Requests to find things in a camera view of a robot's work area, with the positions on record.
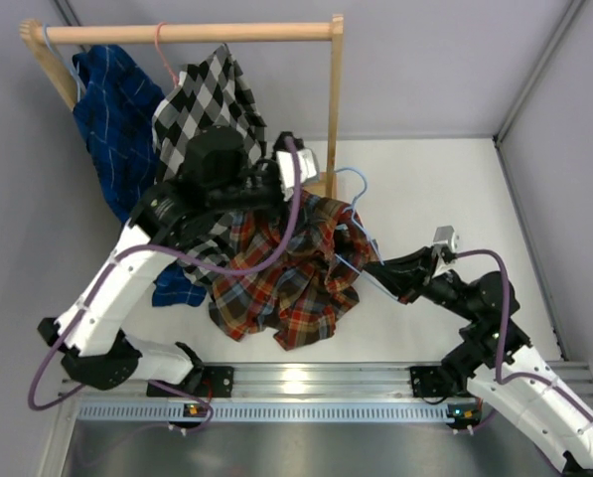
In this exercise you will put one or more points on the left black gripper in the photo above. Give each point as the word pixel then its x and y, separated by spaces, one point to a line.
pixel 280 206

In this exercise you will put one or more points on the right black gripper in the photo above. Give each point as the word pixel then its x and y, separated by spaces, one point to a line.
pixel 407 276

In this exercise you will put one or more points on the red orange plaid shirt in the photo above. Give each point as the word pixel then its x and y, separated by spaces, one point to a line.
pixel 308 289

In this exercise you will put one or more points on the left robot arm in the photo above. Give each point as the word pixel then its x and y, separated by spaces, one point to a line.
pixel 214 178

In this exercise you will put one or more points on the black white checkered shirt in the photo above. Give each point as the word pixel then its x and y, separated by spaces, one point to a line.
pixel 210 93

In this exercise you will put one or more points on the pink hanger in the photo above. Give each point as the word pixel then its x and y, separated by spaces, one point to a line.
pixel 166 64

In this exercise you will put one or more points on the blue plaid shirt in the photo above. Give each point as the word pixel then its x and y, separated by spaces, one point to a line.
pixel 114 118

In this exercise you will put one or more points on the wooden clothes rack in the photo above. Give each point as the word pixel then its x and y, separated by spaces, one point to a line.
pixel 332 32

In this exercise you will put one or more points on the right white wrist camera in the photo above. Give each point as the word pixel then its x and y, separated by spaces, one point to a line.
pixel 445 245

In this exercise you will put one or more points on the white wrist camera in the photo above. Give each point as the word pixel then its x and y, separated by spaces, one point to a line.
pixel 445 245
pixel 308 167

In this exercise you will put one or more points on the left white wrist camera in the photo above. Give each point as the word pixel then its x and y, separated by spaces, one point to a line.
pixel 308 167

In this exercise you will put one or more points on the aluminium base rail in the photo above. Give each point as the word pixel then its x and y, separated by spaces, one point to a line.
pixel 332 381

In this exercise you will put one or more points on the perforated cable duct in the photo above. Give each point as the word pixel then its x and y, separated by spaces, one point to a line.
pixel 328 412

